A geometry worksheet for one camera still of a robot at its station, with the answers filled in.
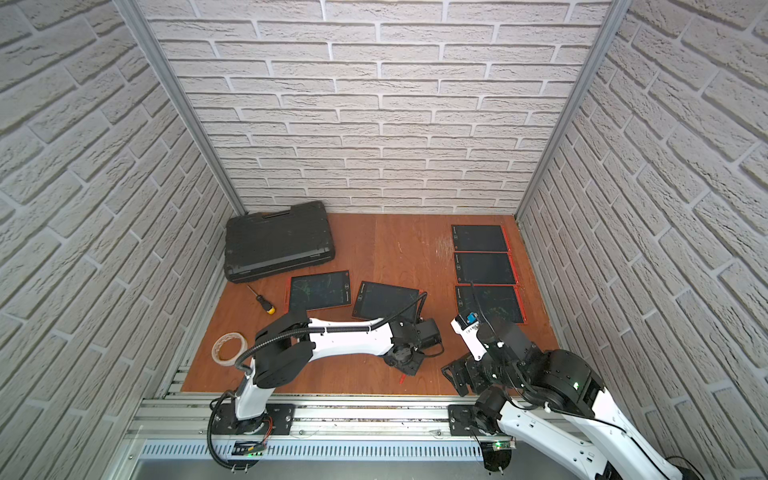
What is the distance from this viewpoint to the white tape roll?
0.83 metres

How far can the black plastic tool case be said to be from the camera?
3.26ft

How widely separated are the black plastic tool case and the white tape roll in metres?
0.19
